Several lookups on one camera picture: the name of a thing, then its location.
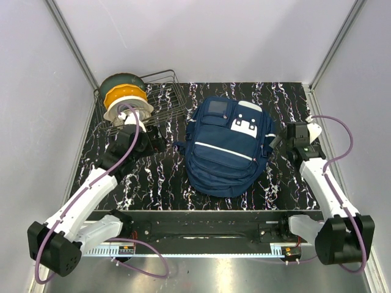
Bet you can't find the grey speckled plate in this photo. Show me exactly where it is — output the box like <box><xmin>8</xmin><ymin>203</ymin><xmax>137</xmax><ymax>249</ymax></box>
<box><xmin>113</xmin><ymin>109</ymin><xmax>152</xmax><ymax>126</ymax></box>

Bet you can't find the left aluminium corner post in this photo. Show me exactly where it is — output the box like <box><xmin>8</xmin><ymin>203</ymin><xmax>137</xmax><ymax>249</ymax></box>
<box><xmin>45</xmin><ymin>0</ymin><xmax>100</xmax><ymax>89</ymax></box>

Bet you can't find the dark green plate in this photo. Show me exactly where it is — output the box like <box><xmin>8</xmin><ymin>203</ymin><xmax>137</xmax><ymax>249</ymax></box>
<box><xmin>99</xmin><ymin>73</ymin><xmax>146</xmax><ymax>96</ymax></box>

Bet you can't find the orange plate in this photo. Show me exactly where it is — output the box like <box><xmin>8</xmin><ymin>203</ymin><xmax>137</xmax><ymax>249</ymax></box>
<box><xmin>103</xmin><ymin>84</ymin><xmax>147</xmax><ymax>109</ymax></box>

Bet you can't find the black wire dish rack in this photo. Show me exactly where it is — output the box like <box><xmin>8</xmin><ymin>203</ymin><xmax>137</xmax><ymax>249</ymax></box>
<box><xmin>93</xmin><ymin>70</ymin><xmax>185</xmax><ymax>136</ymax></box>

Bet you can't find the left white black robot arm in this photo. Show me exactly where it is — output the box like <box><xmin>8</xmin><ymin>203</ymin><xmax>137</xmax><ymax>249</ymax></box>
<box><xmin>27</xmin><ymin>109</ymin><xmax>166</xmax><ymax>277</ymax></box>

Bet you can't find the right aluminium corner post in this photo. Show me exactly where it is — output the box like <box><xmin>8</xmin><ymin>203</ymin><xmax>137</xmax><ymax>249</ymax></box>
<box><xmin>310</xmin><ymin>0</ymin><xmax>367</xmax><ymax>91</ymax></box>

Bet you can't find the navy blue student backpack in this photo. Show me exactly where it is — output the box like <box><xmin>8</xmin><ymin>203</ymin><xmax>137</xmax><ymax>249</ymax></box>
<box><xmin>173</xmin><ymin>96</ymin><xmax>276</xmax><ymax>198</ymax></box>

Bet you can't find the aluminium frame rail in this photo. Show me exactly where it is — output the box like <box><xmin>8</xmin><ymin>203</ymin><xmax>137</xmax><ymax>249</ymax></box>
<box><xmin>42</xmin><ymin>221</ymin><xmax>375</xmax><ymax>247</ymax></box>

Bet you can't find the grey slotted cable duct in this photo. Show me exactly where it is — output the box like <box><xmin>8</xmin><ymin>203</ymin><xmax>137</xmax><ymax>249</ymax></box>
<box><xmin>84</xmin><ymin>242</ymin><xmax>284</xmax><ymax>258</ymax></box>

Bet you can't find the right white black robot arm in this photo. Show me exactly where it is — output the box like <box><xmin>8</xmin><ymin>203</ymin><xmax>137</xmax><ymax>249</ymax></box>
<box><xmin>268</xmin><ymin>121</ymin><xmax>375</xmax><ymax>272</ymax></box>

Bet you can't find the aluminium corner post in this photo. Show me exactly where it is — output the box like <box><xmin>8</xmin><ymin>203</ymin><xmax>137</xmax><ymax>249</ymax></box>
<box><xmin>45</xmin><ymin>0</ymin><xmax>100</xmax><ymax>89</ymax></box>
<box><xmin>310</xmin><ymin>0</ymin><xmax>367</xmax><ymax>91</ymax></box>

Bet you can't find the white plate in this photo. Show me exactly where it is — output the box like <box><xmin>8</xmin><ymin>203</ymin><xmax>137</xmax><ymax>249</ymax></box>
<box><xmin>103</xmin><ymin>96</ymin><xmax>153</xmax><ymax>121</ymax></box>

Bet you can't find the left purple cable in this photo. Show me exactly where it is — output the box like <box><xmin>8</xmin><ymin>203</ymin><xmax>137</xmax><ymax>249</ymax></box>
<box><xmin>34</xmin><ymin>103</ymin><xmax>170</xmax><ymax>284</ymax></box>

